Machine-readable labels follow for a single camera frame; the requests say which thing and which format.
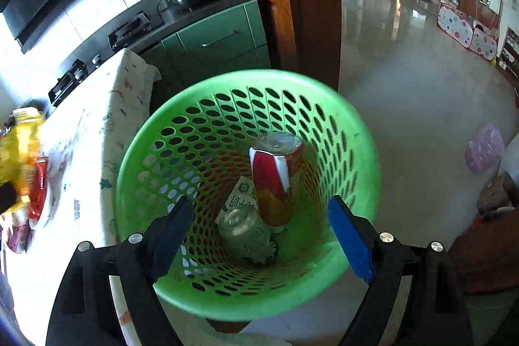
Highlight green plastic basket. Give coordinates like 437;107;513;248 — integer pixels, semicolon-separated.
114;69;381;322

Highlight brown wooden door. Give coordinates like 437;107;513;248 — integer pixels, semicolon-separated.
207;0;342;91

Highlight red soda can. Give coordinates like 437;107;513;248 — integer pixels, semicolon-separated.
248;133;306;233

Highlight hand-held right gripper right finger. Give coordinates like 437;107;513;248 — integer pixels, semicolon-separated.
327;195;474;346

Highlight yellow snack bag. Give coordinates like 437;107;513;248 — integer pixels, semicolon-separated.
0;107;45;215

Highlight white paper card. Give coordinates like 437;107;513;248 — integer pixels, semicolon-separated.
215;176;257;223

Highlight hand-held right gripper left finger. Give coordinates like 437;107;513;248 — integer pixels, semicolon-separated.
45;195;194;346

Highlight black gas stove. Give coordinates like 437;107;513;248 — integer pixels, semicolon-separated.
48;11;154;107

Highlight green kitchen cabinet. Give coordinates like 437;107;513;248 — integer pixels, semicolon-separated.
140;0;272;87

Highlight printed white tablecloth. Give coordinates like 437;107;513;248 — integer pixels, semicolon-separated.
0;48;163;346

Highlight polka dot play tent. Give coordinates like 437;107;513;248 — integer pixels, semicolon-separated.
437;3;499;61

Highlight brown cardboard box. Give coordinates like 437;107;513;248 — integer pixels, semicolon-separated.
476;172;519;215

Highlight brown wooden furniture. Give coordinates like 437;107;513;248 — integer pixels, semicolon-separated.
448;208;519;296

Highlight pink plastic bag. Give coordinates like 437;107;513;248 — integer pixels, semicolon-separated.
464;123;505;173

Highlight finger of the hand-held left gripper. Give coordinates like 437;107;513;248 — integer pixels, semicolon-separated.
0;184;18;214

